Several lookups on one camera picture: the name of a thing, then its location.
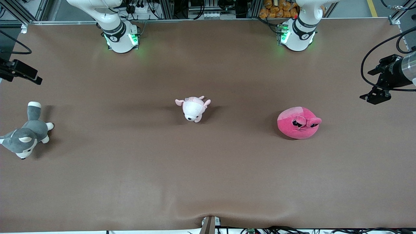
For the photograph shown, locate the round pink plush toy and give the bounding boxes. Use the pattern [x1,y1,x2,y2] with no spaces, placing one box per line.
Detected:
[277,107,322,140]

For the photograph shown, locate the grey white husky plush toy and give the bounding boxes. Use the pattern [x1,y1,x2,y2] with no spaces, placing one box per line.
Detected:
[0,101,54,159]

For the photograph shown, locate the small pink white plush toy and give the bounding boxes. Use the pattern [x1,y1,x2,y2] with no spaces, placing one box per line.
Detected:
[175,96,211,123]

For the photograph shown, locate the aluminium side profiles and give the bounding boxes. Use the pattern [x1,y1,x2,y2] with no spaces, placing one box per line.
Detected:
[0,0,49,26]

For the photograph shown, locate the aluminium corner profile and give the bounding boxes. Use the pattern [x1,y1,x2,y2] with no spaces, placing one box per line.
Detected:
[380,0,416,52]

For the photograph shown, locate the orange snack bags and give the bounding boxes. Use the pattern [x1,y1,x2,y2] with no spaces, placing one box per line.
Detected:
[259,0,299,19]

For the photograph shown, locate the white power strip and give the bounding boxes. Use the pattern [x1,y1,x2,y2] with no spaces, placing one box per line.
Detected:
[128,0,153,13]

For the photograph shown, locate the brown table cloth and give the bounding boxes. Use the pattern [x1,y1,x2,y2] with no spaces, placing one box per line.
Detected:
[0,18,416,233]

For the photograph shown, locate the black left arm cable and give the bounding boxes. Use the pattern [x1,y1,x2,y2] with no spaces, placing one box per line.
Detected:
[361,26,416,92]

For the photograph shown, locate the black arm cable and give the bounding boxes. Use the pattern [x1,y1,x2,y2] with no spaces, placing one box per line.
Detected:
[0,30,32,55]
[361,26,416,92]

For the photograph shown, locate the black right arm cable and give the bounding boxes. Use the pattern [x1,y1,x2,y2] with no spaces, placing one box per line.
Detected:
[0,30,32,55]

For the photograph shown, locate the aluminium frame rack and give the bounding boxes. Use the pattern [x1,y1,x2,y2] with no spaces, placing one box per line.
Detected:
[156,0,264,20]

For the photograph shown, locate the black cable bundle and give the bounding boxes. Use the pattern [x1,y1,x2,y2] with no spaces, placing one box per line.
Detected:
[224,226,416,234]

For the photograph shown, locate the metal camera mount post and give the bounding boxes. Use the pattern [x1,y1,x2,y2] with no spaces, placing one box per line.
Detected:
[199,215,221,234]

